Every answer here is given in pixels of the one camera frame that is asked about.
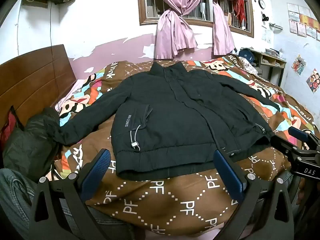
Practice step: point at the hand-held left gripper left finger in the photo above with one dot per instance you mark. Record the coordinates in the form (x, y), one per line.
(98, 165)

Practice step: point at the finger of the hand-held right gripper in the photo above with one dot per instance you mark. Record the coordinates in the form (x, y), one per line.
(285, 143)
(297, 133)

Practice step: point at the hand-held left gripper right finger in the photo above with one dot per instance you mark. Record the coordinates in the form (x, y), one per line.
(228, 177)

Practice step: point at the black jacket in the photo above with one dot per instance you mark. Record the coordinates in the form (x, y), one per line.
(175, 117)

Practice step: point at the printed cartoon blanket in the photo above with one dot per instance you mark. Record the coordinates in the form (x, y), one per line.
(162, 205)

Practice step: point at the dark green jacket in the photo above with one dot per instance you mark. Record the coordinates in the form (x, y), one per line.
(27, 142)

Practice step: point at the wooden desk shelf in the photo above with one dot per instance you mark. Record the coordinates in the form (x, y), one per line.
(272, 61)

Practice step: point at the pink bed sheet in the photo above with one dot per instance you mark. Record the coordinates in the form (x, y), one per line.
(71, 90)

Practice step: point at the grey patterned cloth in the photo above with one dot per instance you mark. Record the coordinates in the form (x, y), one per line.
(248, 66)

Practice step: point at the person's jeans leg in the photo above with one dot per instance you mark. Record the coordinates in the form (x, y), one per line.
(15, 197)

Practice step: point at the red bag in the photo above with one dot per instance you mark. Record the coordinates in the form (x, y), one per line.
(10, 122)

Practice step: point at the wooden headboard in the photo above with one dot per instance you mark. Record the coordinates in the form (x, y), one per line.
(32, 80)

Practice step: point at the narrow pink curtain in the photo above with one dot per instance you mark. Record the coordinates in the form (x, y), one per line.
(221, 30)

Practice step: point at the red hanging cloth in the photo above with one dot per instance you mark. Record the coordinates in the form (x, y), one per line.
(240, 7)

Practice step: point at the wide pink curtain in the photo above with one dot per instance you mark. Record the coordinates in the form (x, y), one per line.
(175, 25)

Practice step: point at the cartoon wall poster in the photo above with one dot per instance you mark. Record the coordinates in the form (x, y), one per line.
(299, 64)
(313, 81)

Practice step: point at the white wall papers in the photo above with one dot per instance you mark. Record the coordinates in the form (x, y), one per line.
(266, 35)

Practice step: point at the metal wall rack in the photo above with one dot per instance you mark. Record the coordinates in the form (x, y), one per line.
(275, 25)

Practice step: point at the group of wall certificates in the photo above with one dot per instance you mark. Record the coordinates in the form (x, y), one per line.
(303, 20)

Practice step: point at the black wall fixture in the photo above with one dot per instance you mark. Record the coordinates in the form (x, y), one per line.
(265, 17)

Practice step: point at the round wall clock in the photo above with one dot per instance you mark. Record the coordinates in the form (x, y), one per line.
(261, 3)

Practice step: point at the wooden wall shelf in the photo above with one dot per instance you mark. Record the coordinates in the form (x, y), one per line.
(35, 3)

